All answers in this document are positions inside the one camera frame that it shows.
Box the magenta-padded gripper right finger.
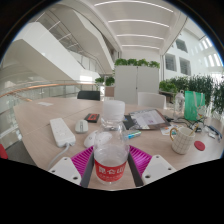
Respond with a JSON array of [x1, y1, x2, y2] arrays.
[[127, 144, 177, 188]]

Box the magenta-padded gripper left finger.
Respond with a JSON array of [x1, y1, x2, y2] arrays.
[[48, 145, 95, 188]]

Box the clear red-labelled water bottle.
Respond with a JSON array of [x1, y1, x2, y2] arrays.
[[93, 99, 130, 186]]

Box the white computer mouse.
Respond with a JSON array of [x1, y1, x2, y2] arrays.
[[83, 129, 101, 149]]

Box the blue green marker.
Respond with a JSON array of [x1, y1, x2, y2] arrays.
[[126, 130, 142, 140]]

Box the black flat case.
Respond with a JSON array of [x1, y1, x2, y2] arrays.
[[122, 114, 136, 130]]

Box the white gold-grid mug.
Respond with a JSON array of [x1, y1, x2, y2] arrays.
[[169, 126, 196, 155]]

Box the small red black box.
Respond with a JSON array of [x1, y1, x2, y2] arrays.
[[83, 112, 101, 124]]

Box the flat round red coaster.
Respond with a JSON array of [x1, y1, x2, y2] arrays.
[[193, 140, 206, 152]]

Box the white chair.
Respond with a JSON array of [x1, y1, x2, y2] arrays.
[[137, 91, 167, 109]]

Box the clear lidded drink bottle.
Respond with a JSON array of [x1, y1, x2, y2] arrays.
[[173, 89, 186, 118]]

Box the black chair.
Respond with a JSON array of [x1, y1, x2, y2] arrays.
[[76, 90, 101, 101]]

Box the white paper sheet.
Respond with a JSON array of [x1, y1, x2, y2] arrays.
[[37, 101, 54, 107]]

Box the green tote bag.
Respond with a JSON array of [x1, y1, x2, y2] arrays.
[[183, 90, 207, 122]]

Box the white cabinet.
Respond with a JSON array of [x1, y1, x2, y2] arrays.
[[113, 64, 160, 105]]

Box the potted green plants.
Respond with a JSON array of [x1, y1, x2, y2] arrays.
[[94, 76, 116, 98]]

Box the green hedge plant row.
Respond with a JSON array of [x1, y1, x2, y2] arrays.
[[158, 74, 224, 116]]

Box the green plants atop cabinet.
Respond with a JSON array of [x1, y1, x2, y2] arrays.
[[114, 58, 161, 69]]

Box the ceiling light strips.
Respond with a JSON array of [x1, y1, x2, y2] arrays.
[[93, 0, 174, 50]]

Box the white power strip cable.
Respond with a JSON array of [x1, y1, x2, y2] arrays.
[[47, 142, 71, 171]]

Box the black tangled cables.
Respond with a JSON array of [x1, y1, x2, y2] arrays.
[[171, 116, 208, 133]]

